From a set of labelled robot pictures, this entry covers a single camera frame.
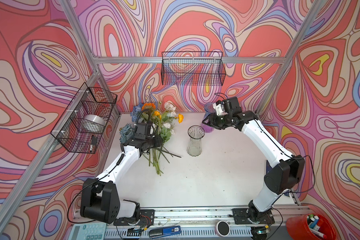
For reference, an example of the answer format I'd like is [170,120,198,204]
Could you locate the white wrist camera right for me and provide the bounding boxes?
[213,101,226,116]

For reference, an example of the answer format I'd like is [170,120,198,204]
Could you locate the dusty blue rose bunch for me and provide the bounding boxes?
[119,124,135,144]

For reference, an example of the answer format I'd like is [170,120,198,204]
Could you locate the red cup with markers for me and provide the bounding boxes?
[286,214,337,240]

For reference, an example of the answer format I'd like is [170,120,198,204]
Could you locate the yellow orange poppy stem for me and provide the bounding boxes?
[177,114,184,123]

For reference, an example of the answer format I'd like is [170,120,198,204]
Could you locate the light blue calculator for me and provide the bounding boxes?
[68,223,107,240]

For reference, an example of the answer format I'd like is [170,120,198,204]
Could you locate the silver tape roll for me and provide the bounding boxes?
[83,115,106,134]

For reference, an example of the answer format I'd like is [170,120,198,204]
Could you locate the black wire basket back wall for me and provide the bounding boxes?
[161,51,226,86]

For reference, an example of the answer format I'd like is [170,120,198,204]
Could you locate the black wire basket wall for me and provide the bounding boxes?
[51,83,118,154]
[161,51,226,86]

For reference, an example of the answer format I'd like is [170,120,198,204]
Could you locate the orange gerbera flower stem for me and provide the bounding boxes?
[142,103,156,111]

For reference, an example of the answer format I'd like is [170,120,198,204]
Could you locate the pink and white flower bunch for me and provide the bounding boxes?
[142,102,178,176]

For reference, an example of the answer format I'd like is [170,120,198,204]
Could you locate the clear ribbed glass vase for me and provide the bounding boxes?
[187,125,205,157]

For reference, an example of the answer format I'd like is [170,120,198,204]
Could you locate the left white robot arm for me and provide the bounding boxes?
[80,122,161,224]

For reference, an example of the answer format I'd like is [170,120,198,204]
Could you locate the blue hydrangea flower stem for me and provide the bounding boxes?
[130,103,144,122]

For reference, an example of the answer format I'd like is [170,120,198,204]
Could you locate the black wire basket left wall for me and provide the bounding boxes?
[51,83,118,154]

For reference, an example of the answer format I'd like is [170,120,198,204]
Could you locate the blue black handheld device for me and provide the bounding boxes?
[149,226,182,239]

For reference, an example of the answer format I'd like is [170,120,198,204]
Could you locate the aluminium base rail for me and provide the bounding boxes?
[73,203,313,229]

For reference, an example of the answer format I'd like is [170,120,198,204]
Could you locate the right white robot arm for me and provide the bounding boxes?
[202,97,306,224]

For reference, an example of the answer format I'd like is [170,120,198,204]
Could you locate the purple glass vase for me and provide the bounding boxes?
[201,103,216,134]

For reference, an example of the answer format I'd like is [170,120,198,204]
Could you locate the round pink black speaker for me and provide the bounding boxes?
[215,221,230,237]

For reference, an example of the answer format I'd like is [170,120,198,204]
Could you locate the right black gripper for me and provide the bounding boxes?
[202,112,232,129]

